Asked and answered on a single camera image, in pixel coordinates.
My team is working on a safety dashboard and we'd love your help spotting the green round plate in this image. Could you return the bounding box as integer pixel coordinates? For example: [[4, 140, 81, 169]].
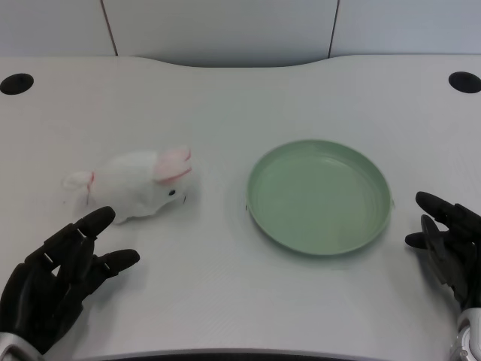
[[246, 139, 395, 257]]

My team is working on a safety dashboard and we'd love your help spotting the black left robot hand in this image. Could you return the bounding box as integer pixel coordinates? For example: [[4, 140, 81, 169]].
[[0, 205, 141, 356]]

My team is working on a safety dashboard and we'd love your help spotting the black round cable grommet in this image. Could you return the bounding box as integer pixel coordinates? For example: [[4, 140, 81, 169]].
[[448, 71, 481, 94], [0, 73, 35, 96]]

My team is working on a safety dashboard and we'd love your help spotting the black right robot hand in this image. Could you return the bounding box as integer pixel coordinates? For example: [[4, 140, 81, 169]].
[[404, 191, 481, 311]]

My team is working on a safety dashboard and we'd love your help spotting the white plush rabbit doll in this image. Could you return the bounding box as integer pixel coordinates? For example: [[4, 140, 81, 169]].
[[61, 144, 192, 226]]

